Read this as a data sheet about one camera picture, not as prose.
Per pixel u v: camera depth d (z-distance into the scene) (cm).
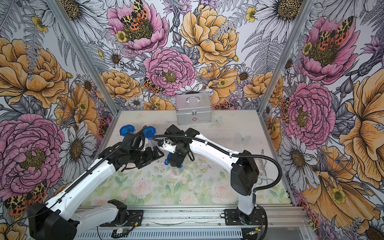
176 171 83
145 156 69
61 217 39
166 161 79
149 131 91
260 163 52
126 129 94
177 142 60
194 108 107
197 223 74
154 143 72
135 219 73
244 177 46
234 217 74
